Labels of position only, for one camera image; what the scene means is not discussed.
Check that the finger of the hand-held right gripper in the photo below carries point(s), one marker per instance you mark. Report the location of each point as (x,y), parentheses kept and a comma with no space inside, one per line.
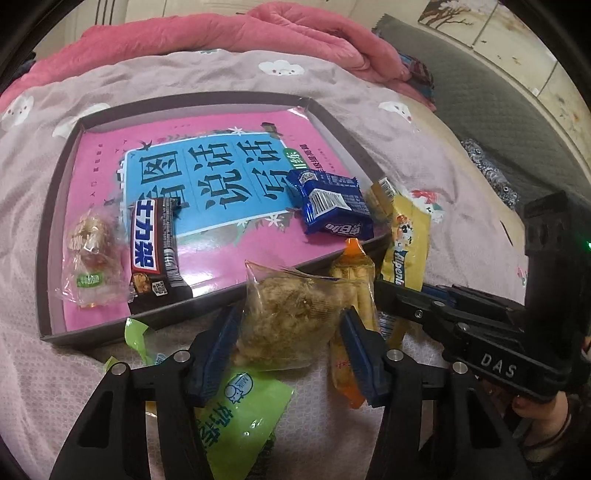
(406,304)
(438,291)

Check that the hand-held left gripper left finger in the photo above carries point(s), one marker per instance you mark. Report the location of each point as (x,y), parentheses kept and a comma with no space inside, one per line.
(217,350)

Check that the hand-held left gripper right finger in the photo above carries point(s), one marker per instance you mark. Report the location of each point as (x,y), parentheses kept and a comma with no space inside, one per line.
(360,355)

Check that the yellow candy packet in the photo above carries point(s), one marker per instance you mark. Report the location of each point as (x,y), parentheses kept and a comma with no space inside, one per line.
(408,249)

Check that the orange biscuit packet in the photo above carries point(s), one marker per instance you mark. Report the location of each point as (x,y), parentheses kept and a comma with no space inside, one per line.
(351,277)

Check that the light green snack packet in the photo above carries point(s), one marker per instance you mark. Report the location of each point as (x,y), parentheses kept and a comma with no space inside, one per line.
(240,415)

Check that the green packet with yellow cake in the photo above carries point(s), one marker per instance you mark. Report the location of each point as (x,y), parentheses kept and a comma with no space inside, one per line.
(138,337)

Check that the clear floss cake packet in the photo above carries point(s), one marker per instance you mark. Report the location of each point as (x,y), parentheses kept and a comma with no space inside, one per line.
(291,314)

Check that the brown chocolate bar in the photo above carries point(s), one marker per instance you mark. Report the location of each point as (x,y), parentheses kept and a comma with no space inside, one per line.
(152,249)

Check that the blue biscuit packet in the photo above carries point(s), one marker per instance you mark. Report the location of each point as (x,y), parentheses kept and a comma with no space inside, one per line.
(332,203)

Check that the clear nut candy packet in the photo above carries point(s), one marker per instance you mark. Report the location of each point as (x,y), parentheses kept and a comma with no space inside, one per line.
(90,258)

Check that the dark grey shallow tray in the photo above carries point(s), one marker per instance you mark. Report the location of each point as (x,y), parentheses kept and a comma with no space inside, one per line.
(55,207)

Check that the person's right forearm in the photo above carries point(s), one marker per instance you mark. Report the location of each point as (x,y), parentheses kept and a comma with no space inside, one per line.
(570,438)

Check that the person's right hand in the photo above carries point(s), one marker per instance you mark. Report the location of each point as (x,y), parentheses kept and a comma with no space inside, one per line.
(531,415)

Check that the pink book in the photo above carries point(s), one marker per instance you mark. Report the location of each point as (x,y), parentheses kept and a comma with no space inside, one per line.
(221,258)

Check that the dark floral cloth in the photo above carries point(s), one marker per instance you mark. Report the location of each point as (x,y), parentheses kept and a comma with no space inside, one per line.
(489,170)

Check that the beige bed sheet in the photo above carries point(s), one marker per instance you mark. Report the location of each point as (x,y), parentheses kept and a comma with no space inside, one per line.
(443,134)

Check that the grey headboard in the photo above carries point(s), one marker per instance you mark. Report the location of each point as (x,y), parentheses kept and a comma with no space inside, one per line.
(485,92)

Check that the purple printed bedsheet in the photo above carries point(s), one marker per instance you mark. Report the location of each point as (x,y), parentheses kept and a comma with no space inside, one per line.
(23,258)

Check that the striped patterned clothes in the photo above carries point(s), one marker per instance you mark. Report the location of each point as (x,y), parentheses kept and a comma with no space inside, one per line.
(418,76)

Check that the pink blanket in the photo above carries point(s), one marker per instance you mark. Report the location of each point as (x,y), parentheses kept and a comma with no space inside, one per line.
(231,32)

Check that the wall painting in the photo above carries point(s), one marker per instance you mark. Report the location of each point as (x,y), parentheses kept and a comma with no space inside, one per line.
(485,18)

